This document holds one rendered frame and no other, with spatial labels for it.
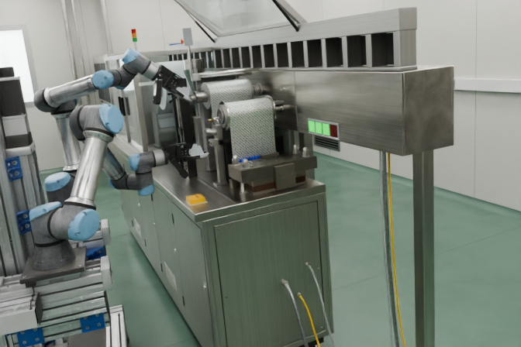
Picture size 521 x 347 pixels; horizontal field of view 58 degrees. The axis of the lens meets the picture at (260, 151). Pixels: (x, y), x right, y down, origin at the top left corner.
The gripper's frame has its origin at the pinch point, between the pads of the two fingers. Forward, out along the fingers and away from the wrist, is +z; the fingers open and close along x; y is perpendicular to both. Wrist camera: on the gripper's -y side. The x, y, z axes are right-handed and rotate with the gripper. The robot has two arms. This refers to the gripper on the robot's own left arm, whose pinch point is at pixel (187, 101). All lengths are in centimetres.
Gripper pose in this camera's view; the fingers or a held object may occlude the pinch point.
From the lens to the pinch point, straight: 229.6
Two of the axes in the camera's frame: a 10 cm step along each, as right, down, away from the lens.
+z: 7.4, 5.0, 4.5
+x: -4.3, -1.5, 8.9
